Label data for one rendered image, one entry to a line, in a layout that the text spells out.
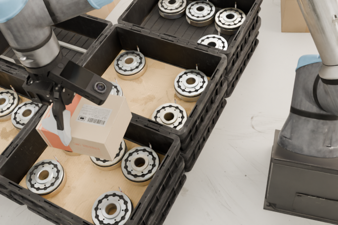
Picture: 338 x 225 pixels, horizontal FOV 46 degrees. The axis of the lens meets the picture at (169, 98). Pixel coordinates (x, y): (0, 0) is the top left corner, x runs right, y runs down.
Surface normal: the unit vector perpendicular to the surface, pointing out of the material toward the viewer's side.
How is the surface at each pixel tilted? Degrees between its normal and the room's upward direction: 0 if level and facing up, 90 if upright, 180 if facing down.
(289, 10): 90
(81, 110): 0
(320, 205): 90
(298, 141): 36
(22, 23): 90
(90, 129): 0
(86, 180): 0
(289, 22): 90
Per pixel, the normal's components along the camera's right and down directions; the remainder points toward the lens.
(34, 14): 0.33, 0.49
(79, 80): 0.40, -0.44
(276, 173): -0.27, 0.79
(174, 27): -0.12, -0.60
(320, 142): -0.02, -0.11
